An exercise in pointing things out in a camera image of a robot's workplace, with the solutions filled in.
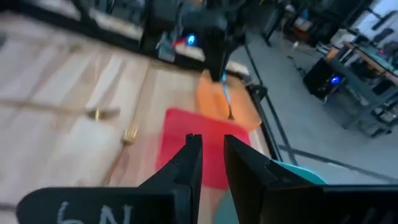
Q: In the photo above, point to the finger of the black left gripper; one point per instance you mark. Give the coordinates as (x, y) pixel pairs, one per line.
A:
(215, 74)
(224, 74)

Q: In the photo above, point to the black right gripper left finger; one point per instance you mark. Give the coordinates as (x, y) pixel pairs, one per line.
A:
(174, 199)

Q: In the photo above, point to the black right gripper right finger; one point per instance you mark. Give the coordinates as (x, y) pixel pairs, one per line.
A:
(258, 193)

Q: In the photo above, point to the gold fork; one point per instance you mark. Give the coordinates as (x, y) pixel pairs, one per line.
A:
(130, 135)
(102, 113)

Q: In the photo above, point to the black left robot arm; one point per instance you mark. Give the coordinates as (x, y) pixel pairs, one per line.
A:
(214, 18)

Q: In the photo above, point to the orange plastic bin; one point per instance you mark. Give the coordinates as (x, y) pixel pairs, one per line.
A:
(211, 99)

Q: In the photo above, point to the teal plastic bin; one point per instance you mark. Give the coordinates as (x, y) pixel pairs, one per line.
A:
(304, 174)

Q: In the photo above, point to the red plastic bin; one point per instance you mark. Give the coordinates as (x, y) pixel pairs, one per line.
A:
(192, 124)

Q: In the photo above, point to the black computer with blue light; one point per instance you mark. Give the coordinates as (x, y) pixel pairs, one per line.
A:
(320, 81)

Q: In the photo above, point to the gray metal desk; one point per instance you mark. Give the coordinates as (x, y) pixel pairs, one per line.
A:
(351, 65)

